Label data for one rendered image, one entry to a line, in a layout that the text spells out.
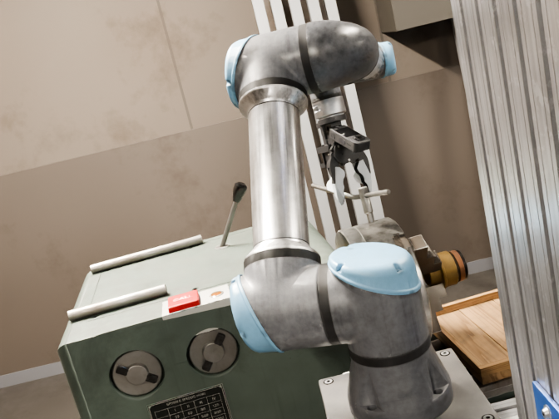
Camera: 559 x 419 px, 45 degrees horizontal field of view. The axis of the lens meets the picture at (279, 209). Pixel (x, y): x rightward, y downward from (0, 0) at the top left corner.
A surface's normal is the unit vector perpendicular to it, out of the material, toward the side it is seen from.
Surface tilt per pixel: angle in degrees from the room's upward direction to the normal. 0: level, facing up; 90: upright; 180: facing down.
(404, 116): 90
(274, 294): 50
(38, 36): 90
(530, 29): 90
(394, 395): 72
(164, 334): 90
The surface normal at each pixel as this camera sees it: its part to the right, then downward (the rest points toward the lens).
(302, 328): -0.18, 0.38
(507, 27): -0.97, 0.24
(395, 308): 0.24, 0.19
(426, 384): 0.40, -0.18
